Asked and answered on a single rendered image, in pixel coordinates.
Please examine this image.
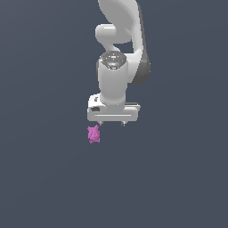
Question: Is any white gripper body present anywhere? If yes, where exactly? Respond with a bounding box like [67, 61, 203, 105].
[86, 94, 142, 123]

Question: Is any small pink spiky object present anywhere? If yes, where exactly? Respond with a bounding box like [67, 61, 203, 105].
[87, 125, 101, 144]

